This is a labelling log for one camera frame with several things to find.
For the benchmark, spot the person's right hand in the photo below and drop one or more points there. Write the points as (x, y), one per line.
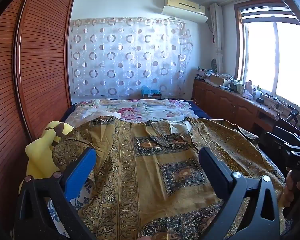
(288, 192)

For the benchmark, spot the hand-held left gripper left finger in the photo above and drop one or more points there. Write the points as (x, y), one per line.
(80, 172)

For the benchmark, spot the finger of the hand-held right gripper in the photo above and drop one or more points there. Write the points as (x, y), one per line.
(289, 140)

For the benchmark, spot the pink floral bed sheet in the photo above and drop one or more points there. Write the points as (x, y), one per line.
(140, 110)

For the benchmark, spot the small oval mirror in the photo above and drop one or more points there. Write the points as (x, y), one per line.
(214, 64)

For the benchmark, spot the wooden-framed window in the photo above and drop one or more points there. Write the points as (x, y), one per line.
(264, 55)

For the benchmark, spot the white tissue holder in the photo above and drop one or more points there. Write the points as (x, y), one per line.
(248, 91)

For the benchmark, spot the wooden sideboard cabinet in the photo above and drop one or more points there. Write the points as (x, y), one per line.
(227, 105)

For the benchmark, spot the flat cardboard box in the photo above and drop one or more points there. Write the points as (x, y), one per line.
(217, 80)

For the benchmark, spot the cardboard box with teal bag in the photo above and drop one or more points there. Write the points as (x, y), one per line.
(150, 91)

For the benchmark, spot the wall air conditioner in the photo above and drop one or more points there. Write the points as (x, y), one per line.
(184, 10)

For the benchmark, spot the white tied side curtain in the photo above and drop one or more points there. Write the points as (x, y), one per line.
(217, 35)

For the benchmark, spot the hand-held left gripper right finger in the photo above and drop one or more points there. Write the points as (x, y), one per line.
(212, 170)

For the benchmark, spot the ochre patterned garment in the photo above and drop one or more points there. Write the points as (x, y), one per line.
(145, 180)

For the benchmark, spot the yellow plush toy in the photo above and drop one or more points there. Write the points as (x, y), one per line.
(39, 152)

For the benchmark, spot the circle-patterned sheer curtain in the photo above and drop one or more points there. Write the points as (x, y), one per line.
(130, 55)

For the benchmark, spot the wooden louvered wardrobe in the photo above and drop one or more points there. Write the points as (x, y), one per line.
(40, 67)

